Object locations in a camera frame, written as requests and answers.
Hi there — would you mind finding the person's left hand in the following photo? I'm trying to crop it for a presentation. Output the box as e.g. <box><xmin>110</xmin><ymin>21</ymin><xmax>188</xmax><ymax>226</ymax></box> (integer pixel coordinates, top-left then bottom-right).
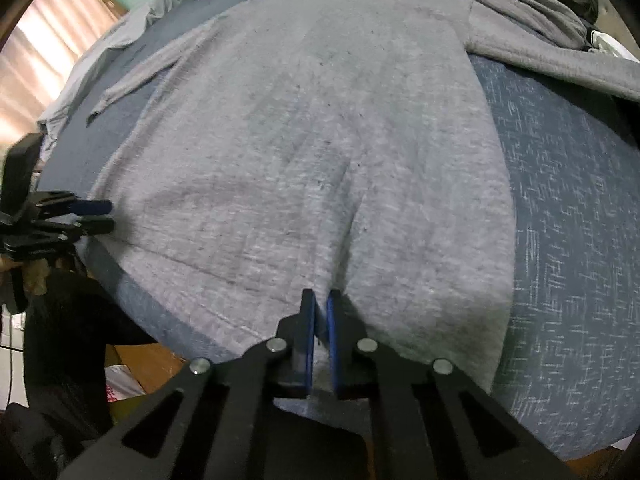
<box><xmin>0</xmin><ymin>255</ymin><xmax>51</xmax><ymax>297</ymax></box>

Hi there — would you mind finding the person's black clothing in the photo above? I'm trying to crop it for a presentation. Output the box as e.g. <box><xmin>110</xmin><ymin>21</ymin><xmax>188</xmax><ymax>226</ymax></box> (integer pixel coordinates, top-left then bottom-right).
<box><xmin>0</xmin><ymin>270</ymin><xmax>168</xmax><ymax>480</ymax></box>

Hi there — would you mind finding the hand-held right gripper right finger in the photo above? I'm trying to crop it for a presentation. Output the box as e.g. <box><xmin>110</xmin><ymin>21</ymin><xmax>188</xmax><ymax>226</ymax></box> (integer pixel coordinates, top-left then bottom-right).
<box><xmin>326</xmin><ymin>290</ymin><xmax>576</xmax><ymax>480</ymax></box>

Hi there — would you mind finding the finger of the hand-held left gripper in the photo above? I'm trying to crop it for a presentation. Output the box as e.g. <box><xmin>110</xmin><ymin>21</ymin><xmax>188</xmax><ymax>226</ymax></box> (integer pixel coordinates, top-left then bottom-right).
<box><xmin>37</xmin><ymin>191</ymin><xmax>113</xmax><ymax>218</ymax></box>
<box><xmin>30</xmin><ymin>219</ymin><xmax>115</xmax><ymax>246</ymax></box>

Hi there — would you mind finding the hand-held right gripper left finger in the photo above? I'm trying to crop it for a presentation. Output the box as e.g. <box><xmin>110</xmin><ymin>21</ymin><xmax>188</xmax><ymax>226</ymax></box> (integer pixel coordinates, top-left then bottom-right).
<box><xmin>57</xmin><ymin>288</ymin><xmax>318</xmax><ymax>480</ymax></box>

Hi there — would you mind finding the grey knit sweater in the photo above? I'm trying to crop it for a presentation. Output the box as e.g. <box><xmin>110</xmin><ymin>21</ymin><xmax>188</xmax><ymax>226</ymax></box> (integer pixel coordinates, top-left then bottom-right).
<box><xmin>75</xmin><ymin>0</ymin><xmax>640</xmax><ymax>396</ymax></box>

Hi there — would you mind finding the pink and white plastic bag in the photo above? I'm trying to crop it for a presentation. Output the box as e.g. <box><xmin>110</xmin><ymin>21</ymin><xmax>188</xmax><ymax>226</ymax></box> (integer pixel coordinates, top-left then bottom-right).
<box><xmin>104</xmin><ymin>364</ymin><xmax>147</xmax><ymax>405</ymax></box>

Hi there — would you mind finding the pink curtain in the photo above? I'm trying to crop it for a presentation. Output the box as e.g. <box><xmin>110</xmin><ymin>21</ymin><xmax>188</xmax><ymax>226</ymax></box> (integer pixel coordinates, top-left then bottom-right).
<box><xmin>0</xmin><ymin>0</ymin><xmax>126</xmax><ymax>141</ymax></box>

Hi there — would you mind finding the light grey blanket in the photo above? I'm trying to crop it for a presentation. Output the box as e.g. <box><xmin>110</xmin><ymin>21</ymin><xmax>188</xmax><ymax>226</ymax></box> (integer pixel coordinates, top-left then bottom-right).
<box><xmin>37</xmin><ymin>0</ymin><xmax>183</xmax><ymax>161</ymax></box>

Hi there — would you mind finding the folded white garment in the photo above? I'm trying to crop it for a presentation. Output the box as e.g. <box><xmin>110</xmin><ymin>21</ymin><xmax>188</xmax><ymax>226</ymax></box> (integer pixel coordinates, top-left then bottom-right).
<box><xmin>587</xmin><ymin>30</ymin><xmax>640</xmax><ymax>63</ymax></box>

